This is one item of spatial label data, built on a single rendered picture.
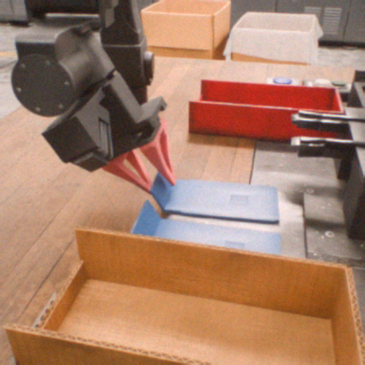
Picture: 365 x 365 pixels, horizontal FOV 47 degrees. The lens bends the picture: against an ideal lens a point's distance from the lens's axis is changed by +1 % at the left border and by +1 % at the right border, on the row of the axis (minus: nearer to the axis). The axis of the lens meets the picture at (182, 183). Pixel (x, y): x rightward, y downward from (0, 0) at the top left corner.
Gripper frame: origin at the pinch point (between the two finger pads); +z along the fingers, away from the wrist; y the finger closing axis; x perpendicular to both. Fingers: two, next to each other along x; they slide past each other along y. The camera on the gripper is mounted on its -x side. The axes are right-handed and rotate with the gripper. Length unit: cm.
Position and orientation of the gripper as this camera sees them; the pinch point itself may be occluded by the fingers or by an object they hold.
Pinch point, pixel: (160, 182)
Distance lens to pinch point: 52.1
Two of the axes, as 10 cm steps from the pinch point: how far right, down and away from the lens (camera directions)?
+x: 1.6, -5.4, 8.3
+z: 4.9, 7.7, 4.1
